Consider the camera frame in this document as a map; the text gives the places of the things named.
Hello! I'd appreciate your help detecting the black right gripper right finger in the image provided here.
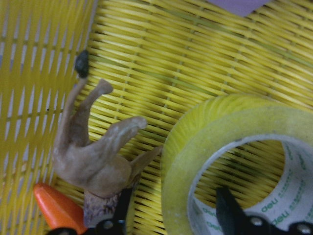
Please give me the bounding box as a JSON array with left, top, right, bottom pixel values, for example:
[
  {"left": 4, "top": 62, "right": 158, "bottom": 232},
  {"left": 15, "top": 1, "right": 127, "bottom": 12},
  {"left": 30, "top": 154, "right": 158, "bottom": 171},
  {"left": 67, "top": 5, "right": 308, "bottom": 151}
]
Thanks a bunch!
[{"left": 216, "top": 187, "right": 313, "bottom": 235}]

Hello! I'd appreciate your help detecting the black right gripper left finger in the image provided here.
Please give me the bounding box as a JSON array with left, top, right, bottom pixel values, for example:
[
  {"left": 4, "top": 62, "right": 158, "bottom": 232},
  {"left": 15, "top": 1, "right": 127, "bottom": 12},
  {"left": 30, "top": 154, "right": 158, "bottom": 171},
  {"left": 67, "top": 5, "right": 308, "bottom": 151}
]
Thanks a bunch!
[{"left": 95, "top": 188, "right": 133, "bottom": 235}]

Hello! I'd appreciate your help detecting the yellow tape roll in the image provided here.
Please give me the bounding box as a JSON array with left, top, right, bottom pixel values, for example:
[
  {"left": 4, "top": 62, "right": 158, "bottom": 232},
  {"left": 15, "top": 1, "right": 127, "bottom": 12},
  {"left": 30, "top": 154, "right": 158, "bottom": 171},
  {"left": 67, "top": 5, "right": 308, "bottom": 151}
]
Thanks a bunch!
[{"left": 161, "top": 94, "right": 313, "bottom": 235}]

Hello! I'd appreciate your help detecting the brown toy lion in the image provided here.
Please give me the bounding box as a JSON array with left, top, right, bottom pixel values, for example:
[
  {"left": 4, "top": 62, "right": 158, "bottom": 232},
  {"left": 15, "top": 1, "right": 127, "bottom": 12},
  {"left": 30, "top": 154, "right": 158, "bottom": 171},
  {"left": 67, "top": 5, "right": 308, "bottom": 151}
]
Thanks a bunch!
[{"left": 52, "top": 50, "right": 162, "bottom": 227}]

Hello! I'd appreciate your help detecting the orange toy carrot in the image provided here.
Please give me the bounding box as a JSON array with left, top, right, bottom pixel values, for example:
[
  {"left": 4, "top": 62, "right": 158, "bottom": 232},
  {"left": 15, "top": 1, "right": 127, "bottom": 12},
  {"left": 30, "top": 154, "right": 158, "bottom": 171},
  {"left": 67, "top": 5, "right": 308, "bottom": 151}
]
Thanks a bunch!
[{"left": 33, "top": 183, "right": 87, "bottom": 235}]

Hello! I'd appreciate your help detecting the yellow plastic basket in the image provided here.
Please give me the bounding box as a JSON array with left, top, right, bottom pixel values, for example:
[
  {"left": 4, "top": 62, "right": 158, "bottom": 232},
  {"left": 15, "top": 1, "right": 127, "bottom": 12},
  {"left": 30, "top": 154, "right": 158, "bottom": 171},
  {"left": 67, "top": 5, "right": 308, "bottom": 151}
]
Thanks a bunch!
[{"left": 0, "top": 0, "right": 313, "bottom": 235}]

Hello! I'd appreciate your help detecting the purple cube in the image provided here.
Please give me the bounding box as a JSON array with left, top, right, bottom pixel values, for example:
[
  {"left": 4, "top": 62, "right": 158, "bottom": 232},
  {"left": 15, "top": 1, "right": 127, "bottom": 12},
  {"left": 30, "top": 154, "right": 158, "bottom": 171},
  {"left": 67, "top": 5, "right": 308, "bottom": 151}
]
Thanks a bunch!
[{"left": 208, "top": 0, "right": 269, "bottom": 17}]

